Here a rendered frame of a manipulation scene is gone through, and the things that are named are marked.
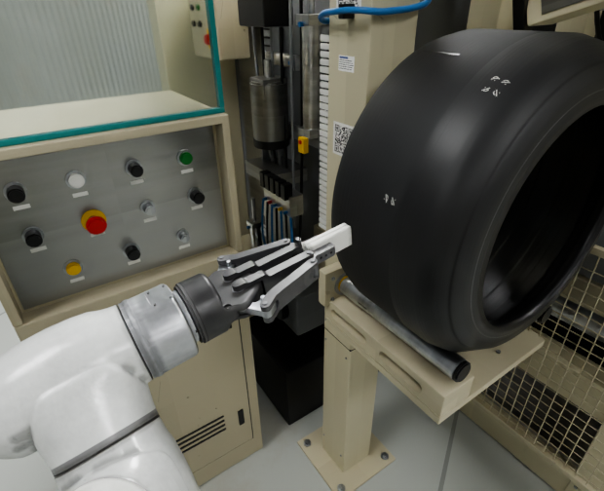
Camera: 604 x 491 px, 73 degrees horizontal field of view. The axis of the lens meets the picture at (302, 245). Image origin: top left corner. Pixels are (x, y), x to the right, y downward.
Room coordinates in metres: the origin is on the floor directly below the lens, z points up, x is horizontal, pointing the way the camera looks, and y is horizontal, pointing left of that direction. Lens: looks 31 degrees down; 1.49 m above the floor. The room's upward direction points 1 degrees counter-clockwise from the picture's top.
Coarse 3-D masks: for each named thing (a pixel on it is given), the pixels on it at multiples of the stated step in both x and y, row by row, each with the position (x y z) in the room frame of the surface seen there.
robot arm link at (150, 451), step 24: (144, 432) 0.24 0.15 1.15; (168, 432) 0.26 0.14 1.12; (96, 456) 0.22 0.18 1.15; (120, 456) 0.22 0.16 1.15; (144, 456) 0.22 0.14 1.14; (168, 456) 0.23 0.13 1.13; (72, 480) 0.20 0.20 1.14; (96, 480) 0.19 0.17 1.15; (120, 480) 0.19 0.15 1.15; (144, 480) 0.20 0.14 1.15; (168, 480) 0.21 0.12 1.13; (192, 480) 0.23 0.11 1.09
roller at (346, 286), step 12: (348, 288) 0.77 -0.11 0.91; (360, 300) 0.73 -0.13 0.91; (372, 312) 0.70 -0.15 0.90; (384, 312) 0.68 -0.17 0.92; (384, 324) 0.67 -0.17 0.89; (396, 324) 0.64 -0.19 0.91; (408, 336) 0.61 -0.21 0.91; (420, 348) 0.59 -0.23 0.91; (432, 348) 0.57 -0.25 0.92; (432, 360) 0.56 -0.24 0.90; (444, 360) 0.54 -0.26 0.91; (456, 360) 0.54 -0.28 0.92; (444, 372) 0.54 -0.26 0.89; (456, 372) 0.52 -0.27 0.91; (468, 372) 0.53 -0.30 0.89
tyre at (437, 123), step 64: (448, 64) 0.64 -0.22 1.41; (512, 64) 0.57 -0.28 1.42; (576, 64) 0.57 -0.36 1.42; (384, 128) 0.62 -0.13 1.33; (448, 128) 0.54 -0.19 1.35; (512, 128) 0.51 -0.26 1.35; (576, 128) 0.82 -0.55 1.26; (448, 192) 0.49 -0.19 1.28; (512, 192) 0.49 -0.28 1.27; (576, 192) 0.81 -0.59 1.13; (384, 256) 0.53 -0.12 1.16; (448, 256) 0.47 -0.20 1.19; (512, 256) 0.80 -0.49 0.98; (576, 256) 0.68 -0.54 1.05; (448, 320) 0.47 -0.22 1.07; (512, 320) 0.58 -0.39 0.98
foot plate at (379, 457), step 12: (300, 444) 0.98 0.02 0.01; (312, 444) 0.98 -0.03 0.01; (372, 444) 0.97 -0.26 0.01; (312, 456) 0.93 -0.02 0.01; (324, 456) 0.93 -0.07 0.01; (372, 456) 0.93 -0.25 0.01; (384, 456) 0.92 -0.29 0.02; (324, 468) 0.88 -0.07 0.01; (336, 468) 0.88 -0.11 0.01; (360, 468) 0.88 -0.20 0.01; (372, 468) 0.88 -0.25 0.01; (384, 468) 0.88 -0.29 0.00; (324, 480) 0.84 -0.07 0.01; (336, 480) 0.84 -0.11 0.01; (348, 480) 0.84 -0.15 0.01; (360, 480) 0.84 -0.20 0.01
